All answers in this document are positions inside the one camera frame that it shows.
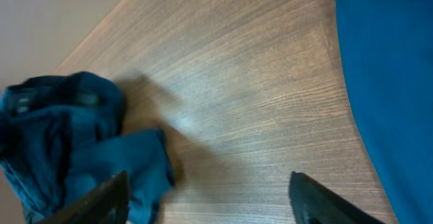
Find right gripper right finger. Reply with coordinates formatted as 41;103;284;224
288;172;384;224

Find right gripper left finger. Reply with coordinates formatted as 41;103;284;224
39;171;130;224

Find navy blue shorts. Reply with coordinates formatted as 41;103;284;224
1;72;175;223

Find blue polo shirt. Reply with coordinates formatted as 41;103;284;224
336;0;432;223

